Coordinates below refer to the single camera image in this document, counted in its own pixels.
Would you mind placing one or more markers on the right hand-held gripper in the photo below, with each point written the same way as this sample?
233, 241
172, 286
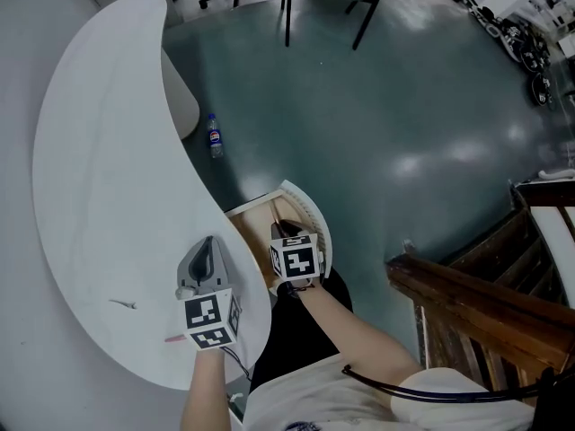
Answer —
298, 261

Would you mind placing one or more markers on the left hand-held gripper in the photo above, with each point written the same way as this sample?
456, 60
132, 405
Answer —
206, 314

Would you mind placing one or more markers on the large white wooden drawer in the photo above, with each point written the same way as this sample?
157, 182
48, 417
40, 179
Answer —
256, 227

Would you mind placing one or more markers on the thin grey metal pin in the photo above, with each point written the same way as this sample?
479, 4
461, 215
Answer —
123, 304

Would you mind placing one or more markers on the person's left forearm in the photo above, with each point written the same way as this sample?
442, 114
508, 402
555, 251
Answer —
204, 389

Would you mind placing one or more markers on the person's right forearm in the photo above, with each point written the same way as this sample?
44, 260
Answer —
355, 335

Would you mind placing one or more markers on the white curved table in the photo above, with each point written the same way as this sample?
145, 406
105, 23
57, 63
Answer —
112, 196

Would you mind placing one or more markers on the person's black trousers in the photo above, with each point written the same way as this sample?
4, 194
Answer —
296, 330

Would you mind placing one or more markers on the clear plastic bottle blue label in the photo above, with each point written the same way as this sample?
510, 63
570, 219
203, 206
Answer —
215, 137

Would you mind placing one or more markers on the white printed t-shirt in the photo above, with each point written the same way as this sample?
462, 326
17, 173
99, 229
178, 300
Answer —
323, 398

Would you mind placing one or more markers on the pile of black floor devices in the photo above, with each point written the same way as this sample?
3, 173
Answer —
521, 47

